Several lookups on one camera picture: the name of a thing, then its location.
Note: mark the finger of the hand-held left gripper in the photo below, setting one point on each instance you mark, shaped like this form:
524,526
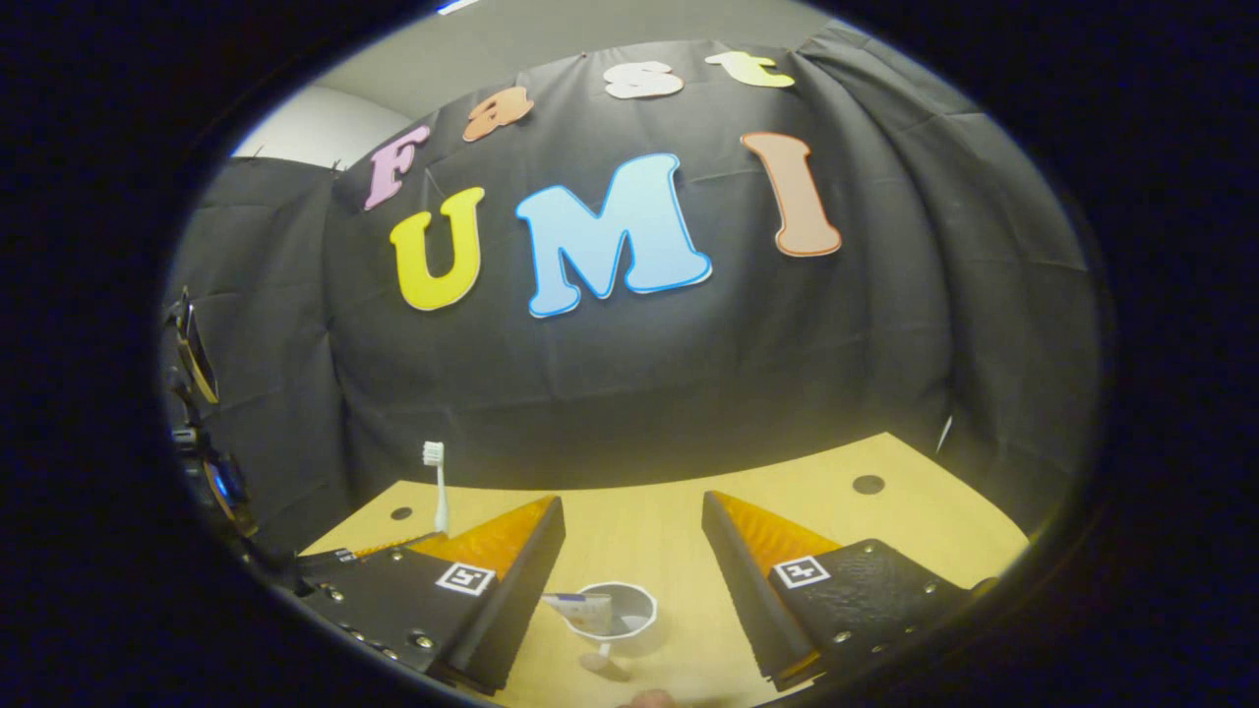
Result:
325,568

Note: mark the light wooden desktop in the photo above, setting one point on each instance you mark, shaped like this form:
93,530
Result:
639,541

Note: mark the white toothpaste tube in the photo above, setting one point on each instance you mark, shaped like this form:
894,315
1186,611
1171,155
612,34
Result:
580,610

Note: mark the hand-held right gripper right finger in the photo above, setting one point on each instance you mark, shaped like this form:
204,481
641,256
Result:
738,590

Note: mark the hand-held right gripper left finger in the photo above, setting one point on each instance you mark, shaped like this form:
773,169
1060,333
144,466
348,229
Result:
521,590

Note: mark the pale toothbrush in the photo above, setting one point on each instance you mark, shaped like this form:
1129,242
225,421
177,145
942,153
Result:
439,492

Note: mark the black backdrop cloth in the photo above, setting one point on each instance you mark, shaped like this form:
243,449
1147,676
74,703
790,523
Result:
689,393

